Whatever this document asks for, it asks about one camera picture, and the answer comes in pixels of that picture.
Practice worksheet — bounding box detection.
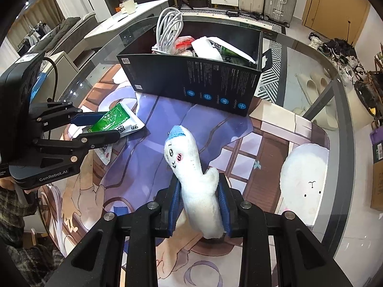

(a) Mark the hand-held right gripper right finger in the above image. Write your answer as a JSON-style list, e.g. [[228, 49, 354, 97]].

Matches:
[[217, 173, 336, 287]]

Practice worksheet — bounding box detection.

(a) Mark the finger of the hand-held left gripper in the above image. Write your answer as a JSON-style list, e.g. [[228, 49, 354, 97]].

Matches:
[[28, 101, 105, 130], [32, 128, 121, 168]]

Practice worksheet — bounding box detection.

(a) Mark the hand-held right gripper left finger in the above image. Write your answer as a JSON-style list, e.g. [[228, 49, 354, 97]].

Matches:
[[52, 179, 183, 287]]

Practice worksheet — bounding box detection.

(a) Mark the green medicine packet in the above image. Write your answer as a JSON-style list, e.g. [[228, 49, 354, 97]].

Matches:
[[82, 102, 147, 166]]

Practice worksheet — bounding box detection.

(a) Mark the white plush toy blue cap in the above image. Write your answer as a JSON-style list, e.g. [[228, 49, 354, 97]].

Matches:
[[163, 126, 225, 240]]

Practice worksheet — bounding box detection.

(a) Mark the white cable bundle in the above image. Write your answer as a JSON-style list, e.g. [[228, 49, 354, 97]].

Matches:
[[152, 7, 184, 56]]

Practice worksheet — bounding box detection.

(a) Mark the black cardboard box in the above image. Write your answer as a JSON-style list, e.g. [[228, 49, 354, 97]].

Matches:
[[116, 13, 271, 117]]

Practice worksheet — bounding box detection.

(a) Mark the red white glue bag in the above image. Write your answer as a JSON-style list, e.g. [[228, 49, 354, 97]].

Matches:
[[175, 36, 196, 51]]

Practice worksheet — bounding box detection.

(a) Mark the white bubble wrap bag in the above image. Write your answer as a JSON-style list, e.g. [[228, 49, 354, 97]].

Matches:
[[191, 36, 223, 62]]

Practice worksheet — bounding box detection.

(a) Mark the person's left forearm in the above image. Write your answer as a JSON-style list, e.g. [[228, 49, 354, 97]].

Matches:
[[0, 177, 65, 276]]

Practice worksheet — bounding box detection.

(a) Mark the printed cartoon mat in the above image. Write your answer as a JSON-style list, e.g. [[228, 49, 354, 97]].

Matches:
[[39, 63, 331, 287]]

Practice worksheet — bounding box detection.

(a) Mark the grey sofa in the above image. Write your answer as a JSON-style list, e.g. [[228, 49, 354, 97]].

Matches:
[[39, 12, 96, 55]]

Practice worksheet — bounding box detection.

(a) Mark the white round plush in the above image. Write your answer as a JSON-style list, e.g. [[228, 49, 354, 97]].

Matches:
[[280, 143, 330, 216]]

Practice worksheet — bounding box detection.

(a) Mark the white side table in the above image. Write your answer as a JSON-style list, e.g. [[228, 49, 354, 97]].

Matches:
[[84, 0, 169, 41]]

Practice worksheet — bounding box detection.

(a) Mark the white cup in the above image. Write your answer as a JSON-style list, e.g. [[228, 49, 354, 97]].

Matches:
[[120, 0, 136, 14]]

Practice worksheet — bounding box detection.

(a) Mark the metal table leg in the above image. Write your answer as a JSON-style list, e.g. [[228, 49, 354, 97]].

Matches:
[[302, 79, 343, 121]]

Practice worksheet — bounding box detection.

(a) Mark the brown cardboard carton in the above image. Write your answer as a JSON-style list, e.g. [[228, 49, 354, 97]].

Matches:
[[370, 152, 383, 211]]

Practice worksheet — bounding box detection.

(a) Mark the green white plastic packet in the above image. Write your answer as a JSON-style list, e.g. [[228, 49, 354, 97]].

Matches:
[[209, 36, 258, 65]]

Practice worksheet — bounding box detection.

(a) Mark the wooden shoe rack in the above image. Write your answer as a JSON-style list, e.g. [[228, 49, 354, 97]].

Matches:
[[355, 51, 383, 126]]

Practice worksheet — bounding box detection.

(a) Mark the scattered shoes pile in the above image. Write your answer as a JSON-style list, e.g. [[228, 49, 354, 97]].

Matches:
[[308, 31, 368, 85]]

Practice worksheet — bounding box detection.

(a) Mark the wooden door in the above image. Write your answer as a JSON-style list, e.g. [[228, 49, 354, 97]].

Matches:
[[302, 0, 372, 38]]

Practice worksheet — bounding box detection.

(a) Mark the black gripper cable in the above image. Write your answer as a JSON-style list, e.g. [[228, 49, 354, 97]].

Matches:
[[42, 57, 59, 102]]

